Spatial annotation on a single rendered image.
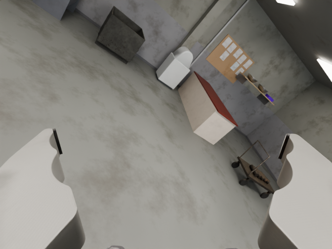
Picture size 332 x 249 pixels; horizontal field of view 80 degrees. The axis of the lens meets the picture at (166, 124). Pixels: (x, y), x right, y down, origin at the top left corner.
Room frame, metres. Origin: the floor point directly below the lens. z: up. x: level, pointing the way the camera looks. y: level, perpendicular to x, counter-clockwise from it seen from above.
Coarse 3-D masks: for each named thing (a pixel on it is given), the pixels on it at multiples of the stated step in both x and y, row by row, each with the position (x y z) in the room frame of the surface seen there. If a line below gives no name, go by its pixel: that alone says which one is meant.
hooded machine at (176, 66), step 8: (184, 48) 6.32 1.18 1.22; (168, 56) 6.41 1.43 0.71; (176, 56) 6.13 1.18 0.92; (184, 56) 6.17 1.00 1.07; (192, 56) 6.28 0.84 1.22; (168, 64) 6.08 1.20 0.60; (176, 64) 6.11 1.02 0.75; (184, 64) 6.26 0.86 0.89; (160, 72) 6.17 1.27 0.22; (168, 72) 6.09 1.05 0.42; (176, 72) 6.20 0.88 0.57; (184, 72) 6.32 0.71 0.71; (160, 80) 6.07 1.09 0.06; (168, 80) 6.19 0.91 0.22; (176, 80) 6.31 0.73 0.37
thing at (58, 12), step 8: (40, 0) 3.86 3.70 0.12; (48, 0) 3.92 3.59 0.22; (56, 0) 3.98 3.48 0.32; (64, 0) 4.05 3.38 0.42; (72, 0) 4.51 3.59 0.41; (48, 8) 3.95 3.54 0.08; (56, 8) 4.01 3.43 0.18; (64, 8) 4.08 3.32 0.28; (72, 8) 5.04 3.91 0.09; (56, 16) 4.04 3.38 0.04
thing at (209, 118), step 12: (192, 84) 6.52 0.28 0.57; (204, 84) 6.33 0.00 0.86; (180, 96) 6.55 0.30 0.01; (192, 96) 6.05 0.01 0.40; (204, 96) 5.64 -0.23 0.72; (216, 96) 6.34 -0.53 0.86; (192, 108) 5.64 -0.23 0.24; (204, 108) 5.28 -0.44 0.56; (216, 108) 4.96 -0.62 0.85; (192, 120) 5.27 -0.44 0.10; (204, 120) 4.95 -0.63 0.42; (216, 120) 5.02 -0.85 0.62; (228, 120) 5.16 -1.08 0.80; (204, 132) 5.04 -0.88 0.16; (216, 132) 5.18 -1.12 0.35
